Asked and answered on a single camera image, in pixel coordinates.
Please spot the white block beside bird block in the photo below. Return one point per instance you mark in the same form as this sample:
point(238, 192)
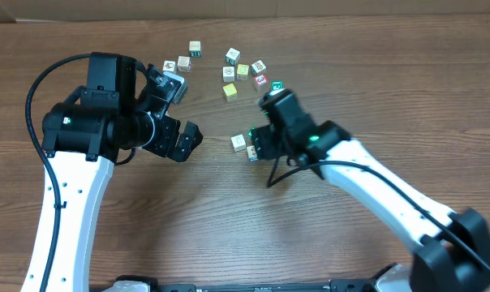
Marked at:
point(184, 64)

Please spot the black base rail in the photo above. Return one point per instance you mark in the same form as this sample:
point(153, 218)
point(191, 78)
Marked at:
point(343, 285)

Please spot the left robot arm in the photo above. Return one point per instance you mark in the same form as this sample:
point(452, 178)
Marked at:
point(123, 106)

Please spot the white block snail picture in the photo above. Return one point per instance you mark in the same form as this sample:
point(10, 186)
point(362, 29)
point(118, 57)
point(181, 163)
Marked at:
point(238, 143)

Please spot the white block yellow sides bird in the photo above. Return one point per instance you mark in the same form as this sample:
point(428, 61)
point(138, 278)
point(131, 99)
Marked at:
point(169, 66)

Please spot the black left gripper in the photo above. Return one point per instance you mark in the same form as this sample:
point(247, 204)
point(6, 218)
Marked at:
point(164, 135)

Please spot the green block number four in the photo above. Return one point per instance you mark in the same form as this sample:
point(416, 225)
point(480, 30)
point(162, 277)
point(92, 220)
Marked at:
point(250, 133)

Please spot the white block brown drawing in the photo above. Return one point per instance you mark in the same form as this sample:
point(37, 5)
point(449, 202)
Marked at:
point(228, 74)

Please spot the red framed number block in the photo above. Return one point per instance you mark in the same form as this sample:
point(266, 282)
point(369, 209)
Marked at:
point(260, 82)

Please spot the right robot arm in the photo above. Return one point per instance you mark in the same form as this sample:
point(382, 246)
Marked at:
point(450, 250)

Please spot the yellow top block upper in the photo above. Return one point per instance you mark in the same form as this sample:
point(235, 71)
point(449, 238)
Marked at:
point(242, 71)

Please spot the yellow top block lower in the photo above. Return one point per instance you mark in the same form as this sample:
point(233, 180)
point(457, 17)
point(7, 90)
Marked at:
point(230, 92)

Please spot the white block blue side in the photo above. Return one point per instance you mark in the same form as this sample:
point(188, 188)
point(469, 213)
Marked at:
point(251, 153)

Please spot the white block dark green side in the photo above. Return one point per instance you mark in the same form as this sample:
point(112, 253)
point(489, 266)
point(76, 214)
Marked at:
point(258, 68)

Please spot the cardboard wall panel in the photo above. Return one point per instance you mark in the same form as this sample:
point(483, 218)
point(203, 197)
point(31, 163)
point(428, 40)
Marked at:
point(12, 11)

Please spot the white block green 21 side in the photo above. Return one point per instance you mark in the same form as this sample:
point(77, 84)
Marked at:
point(195, 49)

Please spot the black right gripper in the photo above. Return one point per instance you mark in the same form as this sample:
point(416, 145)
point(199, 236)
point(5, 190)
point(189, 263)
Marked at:
point(260, 140)

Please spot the white block teal side top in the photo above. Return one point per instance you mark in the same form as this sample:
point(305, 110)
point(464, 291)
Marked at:
point(232, 56)

